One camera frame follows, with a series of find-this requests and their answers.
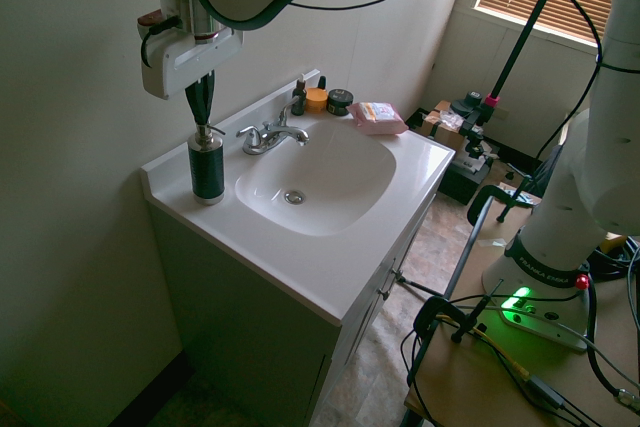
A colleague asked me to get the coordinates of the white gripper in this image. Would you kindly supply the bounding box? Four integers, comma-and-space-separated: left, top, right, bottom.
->
139, 29, 245, 126

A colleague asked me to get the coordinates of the dark sanitizer bottle chrome pump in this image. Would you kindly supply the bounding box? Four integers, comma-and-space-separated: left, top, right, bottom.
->
187, 121, 227, 206

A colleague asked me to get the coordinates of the chrome sink faucet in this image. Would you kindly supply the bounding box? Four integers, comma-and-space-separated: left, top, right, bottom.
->
235, 95, 311, 156

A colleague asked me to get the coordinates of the dark dropper bottle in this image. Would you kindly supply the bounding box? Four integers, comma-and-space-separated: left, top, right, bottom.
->
291, 75, 308, 117

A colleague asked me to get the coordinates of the orange jar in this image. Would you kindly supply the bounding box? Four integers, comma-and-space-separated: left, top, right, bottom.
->
304, 87, 330, 115

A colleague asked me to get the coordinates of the black jar gold label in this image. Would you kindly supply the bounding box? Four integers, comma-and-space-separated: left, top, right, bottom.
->
326, 88, 355, 117

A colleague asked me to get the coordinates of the pink wipes pack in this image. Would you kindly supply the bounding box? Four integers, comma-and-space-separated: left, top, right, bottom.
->
345, 100, 409, 137

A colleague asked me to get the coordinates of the white vanity sink cabinet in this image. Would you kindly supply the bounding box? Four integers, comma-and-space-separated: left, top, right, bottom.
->
140, 68, 457, 427

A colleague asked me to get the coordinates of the cardboard box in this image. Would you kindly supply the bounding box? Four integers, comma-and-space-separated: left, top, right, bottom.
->
421, 100, 470, 149

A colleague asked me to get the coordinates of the black box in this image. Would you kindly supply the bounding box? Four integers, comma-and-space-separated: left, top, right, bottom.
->
438, 140, 502, 206

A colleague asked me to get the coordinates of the black C-clamp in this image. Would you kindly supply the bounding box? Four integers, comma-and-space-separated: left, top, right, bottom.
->
412, 279, 506, 348
466, 184, 545, 228

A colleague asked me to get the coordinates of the dark grey cloth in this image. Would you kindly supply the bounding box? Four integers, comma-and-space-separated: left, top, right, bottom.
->
529, 144, 565, 197

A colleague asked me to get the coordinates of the red wrist camera mount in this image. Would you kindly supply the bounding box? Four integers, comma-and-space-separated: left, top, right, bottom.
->
137, 9, 167, 29

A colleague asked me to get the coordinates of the black camera stand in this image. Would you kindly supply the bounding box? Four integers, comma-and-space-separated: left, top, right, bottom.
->
449, 0, 561, 171

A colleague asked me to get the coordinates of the yellow cable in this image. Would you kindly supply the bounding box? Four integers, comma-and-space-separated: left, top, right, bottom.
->
438, 314, 532, 384

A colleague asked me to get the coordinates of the black cable adapter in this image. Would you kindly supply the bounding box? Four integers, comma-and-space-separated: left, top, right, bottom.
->
523, 373, 570, 412

